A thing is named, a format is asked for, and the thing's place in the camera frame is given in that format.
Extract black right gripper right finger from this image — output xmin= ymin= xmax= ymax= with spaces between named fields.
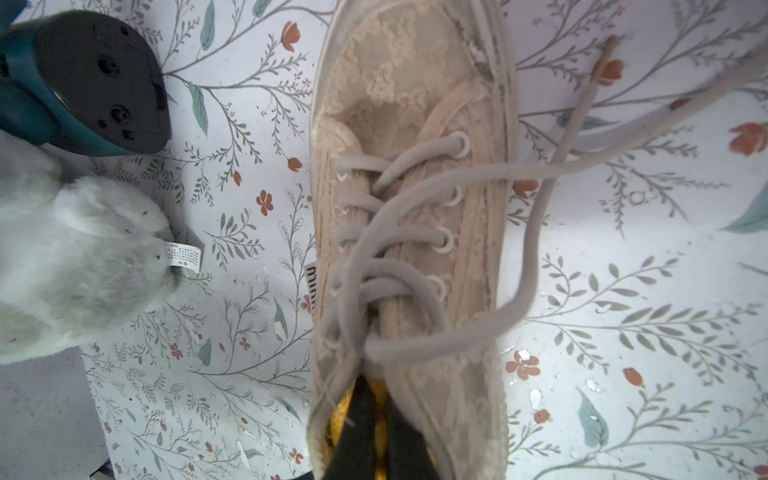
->
xmin=386 ymin=400 xmax=440 ymax=480

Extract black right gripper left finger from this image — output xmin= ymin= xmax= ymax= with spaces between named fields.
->
xmin=323 ymin=377 xmax=377 ymax=480

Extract yellow insole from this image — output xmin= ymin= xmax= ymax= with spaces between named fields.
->
xmin=322 ymin=376 xmax=439 ymax=479

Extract beige lace sneaker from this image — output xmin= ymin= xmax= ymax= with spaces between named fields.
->
xmin=307 ymin=1 xmax=767 ymax=479

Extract white fluffy plush dog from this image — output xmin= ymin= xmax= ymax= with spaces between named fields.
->
xmin=1 ymin=133 xmax=202 ymax=365

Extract teal handheld device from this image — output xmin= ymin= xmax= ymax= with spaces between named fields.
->
xmin=1 ymin=1 xmax=171 ymax=157

